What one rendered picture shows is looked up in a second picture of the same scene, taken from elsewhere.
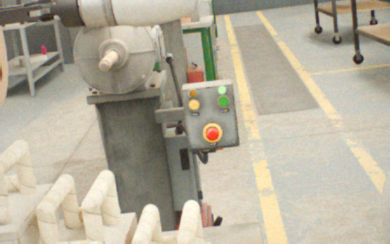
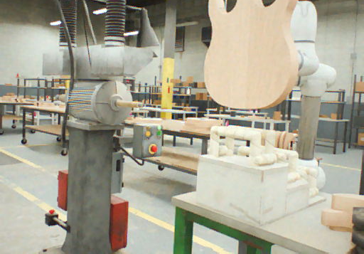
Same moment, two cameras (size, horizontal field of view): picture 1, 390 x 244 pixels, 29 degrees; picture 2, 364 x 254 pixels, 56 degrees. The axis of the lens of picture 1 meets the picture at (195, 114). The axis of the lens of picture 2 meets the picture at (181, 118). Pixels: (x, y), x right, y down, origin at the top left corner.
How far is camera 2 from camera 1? 1.59 m
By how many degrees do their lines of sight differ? 48
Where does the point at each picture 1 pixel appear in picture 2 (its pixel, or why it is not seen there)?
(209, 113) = (152, 139)
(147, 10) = (311, 67)
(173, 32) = not seen: outside the picture
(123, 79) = (117, 117)
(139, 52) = not seen: hidden behind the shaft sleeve
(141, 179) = (99, 176)
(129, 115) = (99, 139)
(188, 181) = (118, 177)
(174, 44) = not seen: outside the picture
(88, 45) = (104, 95)
